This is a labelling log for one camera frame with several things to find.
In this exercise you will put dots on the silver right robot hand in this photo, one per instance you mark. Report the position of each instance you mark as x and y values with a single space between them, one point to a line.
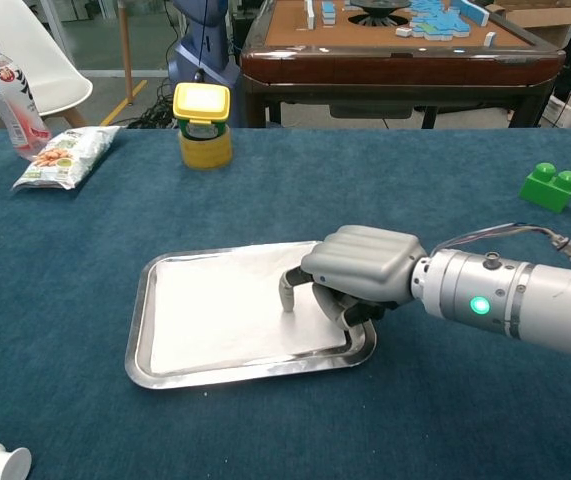
365 260

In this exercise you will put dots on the white paper sheet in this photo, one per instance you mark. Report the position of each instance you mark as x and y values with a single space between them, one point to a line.
215 310

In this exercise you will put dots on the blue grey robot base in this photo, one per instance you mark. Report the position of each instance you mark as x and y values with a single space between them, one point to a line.
217 55

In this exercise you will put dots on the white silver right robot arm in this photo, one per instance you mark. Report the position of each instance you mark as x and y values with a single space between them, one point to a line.
540 305

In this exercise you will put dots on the silver metal tray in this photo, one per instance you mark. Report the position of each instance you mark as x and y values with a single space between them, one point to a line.
265 373

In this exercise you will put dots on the yellow lidded jar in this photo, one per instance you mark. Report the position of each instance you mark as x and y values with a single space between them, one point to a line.
205 150

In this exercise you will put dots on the green building block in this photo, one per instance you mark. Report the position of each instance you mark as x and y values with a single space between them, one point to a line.
547 192

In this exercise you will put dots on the brown mahjong table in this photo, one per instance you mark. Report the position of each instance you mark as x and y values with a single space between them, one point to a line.
390 65

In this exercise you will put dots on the white mahjong tile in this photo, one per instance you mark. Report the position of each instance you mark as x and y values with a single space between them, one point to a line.
490 38
404 32

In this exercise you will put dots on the black table centre dome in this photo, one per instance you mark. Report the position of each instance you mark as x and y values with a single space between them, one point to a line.
377 12

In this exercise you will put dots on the blue mahjong tile pile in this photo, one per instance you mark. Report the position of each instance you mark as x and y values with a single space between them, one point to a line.
437 22

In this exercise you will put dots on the blue white tile stack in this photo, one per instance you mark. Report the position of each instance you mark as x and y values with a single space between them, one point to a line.
329 14

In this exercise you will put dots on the blue mahjong tile row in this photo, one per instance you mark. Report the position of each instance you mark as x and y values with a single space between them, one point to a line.
475 12

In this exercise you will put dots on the white snack bag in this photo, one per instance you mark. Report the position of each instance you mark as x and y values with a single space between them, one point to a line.
65 160

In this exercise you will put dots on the wooden pole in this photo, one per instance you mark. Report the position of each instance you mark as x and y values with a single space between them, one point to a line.
125 50

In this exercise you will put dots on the white chair wooden legs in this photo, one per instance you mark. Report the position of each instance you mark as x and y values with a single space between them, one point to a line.
55 75

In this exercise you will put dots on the clear bottle pink label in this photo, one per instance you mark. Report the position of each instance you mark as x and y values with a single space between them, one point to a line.
15 100

